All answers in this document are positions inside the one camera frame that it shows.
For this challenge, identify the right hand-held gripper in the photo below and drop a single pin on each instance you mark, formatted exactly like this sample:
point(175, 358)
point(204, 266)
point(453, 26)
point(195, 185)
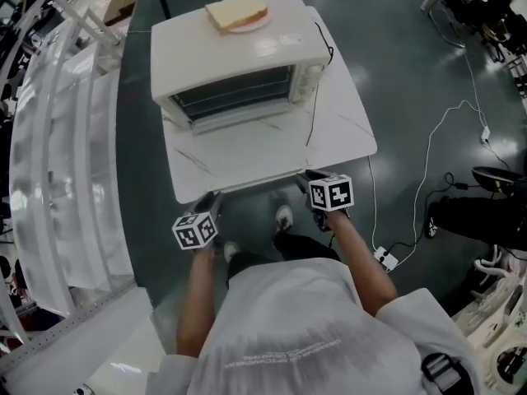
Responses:
point(331, 193)

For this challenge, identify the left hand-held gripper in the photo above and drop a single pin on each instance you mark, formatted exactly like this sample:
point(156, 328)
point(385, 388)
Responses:
point(193, 233)

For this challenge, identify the glass oven door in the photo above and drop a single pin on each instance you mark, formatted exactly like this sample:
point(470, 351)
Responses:
point(255, 150)

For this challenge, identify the person's left forearm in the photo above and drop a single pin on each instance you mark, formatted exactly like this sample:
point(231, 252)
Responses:
point(197, 298)

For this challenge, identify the person's right forearm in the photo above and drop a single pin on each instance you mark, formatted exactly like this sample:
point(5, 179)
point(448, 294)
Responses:
point(362, 266)

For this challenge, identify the white toaster oven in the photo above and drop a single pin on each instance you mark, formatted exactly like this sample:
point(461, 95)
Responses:
point(230, 47)

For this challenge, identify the person's right white shoe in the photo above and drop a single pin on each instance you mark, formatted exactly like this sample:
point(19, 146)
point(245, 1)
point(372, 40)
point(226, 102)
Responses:
point(284, 217)

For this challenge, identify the person's white shoe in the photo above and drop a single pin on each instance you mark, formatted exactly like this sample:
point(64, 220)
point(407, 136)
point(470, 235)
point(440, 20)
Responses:
point(231, 251)
point(284, 217)

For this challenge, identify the person's left white shoe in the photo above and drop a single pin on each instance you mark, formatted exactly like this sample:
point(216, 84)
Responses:
point(231, 251)

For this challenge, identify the white marble table black legs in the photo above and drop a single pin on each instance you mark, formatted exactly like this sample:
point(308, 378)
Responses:
point(341, 130)

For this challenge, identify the person's black trousers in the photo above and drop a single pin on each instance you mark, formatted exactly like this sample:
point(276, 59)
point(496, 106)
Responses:
point(304, 247)

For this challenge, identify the white power strip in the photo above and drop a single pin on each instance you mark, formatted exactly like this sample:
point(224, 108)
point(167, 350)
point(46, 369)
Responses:
point(386, 257)

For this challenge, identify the person's white shirt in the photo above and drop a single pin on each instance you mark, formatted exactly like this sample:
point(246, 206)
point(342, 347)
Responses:
point(313, 335)

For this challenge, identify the white shelf rack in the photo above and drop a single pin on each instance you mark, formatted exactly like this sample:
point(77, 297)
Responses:
point(62, 159)

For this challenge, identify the pink plate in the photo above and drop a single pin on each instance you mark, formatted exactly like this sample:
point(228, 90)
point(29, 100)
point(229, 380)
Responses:
point(259, 24)

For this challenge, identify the round black pan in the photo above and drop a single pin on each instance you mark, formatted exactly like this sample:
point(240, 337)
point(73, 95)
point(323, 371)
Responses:
point(494, 175)

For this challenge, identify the slice of bread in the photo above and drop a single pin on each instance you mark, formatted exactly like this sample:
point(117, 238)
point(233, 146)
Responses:
point(236, 10)

